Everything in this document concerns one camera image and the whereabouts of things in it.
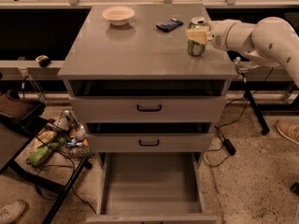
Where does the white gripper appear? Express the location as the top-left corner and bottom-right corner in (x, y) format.
(185, 20), (240, 51)

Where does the green soda can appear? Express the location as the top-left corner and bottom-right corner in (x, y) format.
(188, 17), (209, 56)

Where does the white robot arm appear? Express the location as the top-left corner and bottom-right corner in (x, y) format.
(185, 17), (299, 87)

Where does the grey drawer cabinet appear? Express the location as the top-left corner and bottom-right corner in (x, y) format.
(57, 3), (238, 224)

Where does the top grey drawer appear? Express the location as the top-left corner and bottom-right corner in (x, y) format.
(70, 80), (226, 122)

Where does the grey drawer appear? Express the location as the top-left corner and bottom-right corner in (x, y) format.
(87, 122), (213, 152)
(70, 80), (226, 122)
(86, 153), (217, 224)

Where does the middle grey drawer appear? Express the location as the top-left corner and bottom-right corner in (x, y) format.
(87, 122), (213, 152)

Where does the can in floor pile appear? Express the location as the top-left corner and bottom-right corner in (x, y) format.
(63, 110), (78, 129)

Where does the bottom grey drawer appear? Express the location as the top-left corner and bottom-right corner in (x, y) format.
(86, 153), (217, 224)

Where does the dark blue snack packet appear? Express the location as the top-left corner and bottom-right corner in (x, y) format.
(156, 19), (183, 33)

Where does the small clear bottle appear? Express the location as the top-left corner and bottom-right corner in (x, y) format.
(234, 57), (242, 70)

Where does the white bowl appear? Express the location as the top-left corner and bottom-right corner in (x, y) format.
(102, 6), (135, 26)

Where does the black tripod stand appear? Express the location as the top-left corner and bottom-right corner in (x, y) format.
(241, 73), (270, 135)

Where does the black power adapter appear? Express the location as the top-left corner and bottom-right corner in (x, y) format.
(223, 139), (236, 155)

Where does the tan shoe right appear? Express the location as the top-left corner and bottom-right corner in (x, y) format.
(276, 120), (299, 146)

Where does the yellow snack bag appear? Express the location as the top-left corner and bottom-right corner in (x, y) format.
(33, 131), (56, 149)

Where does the black side table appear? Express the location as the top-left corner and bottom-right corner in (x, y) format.
(0, 115), (93, 224)

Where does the brown bag on table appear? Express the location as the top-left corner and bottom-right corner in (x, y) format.
(0, 90), (46, 133)

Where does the white shoe bottom left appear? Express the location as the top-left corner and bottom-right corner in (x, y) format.
(0, 200), (26, 224)

